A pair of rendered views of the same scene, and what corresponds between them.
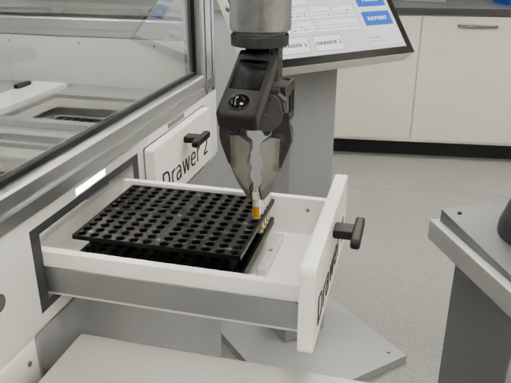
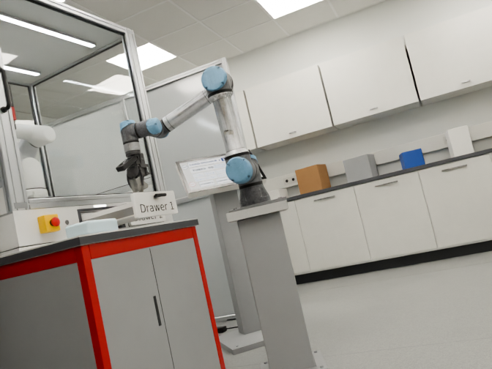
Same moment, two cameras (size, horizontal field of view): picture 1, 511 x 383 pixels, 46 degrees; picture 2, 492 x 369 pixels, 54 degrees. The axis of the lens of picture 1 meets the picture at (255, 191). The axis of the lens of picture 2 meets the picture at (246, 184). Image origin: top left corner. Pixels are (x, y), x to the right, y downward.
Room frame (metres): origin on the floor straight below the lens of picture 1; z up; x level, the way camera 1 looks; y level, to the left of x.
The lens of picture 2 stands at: (-1.33, -0.96, 0.67)
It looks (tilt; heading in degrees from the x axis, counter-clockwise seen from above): 5 degrees up; 12
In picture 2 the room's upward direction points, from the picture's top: 13 degrees counter-clockwise
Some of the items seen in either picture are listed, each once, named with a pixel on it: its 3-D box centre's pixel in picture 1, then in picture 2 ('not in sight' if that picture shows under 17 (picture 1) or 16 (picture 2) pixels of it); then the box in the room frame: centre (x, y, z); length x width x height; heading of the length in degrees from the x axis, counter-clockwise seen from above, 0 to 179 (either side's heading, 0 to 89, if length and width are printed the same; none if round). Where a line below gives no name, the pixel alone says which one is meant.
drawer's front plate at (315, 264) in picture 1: (325, 251); (155, 203); (0.68, -0.09, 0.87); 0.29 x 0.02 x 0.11; 165
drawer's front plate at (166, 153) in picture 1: (182, 153); (146, 213); (1.07, 0.14, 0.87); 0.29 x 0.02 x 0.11; 165
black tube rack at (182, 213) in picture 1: (180, 236); not in sight; (0.73, 0.10, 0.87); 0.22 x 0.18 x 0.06; 75
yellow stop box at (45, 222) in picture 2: not in sight; (49, 223); (0.44, 0.29, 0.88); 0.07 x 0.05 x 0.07; 165
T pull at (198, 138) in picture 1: (195, 138); not in sight; (1.06, 0.11, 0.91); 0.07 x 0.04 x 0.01; 165
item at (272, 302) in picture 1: (175, 238); (121, 215); (0.73, 0.11, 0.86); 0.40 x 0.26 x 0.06; 75
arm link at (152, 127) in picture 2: not in sight; (149, 127); (0.76, -0.11, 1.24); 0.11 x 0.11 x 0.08; 1
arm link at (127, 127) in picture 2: not in sight; (129, 132); (0.74, -0.01, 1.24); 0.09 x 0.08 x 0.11; 91
